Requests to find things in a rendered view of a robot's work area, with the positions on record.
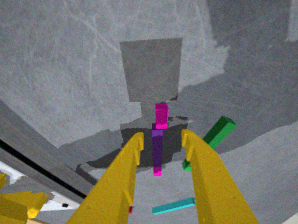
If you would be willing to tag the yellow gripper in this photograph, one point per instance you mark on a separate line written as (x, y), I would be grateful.
(218, 199)

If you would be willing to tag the green rod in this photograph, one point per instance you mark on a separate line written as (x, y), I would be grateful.
(215, 136)

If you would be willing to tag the turquoise rod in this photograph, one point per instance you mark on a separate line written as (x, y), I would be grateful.
(173, 206)

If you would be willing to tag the purple rod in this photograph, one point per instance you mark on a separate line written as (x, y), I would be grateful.
(157, 141)

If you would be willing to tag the magenta rod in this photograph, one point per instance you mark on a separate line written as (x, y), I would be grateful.
(157, 171)
(161, 115)

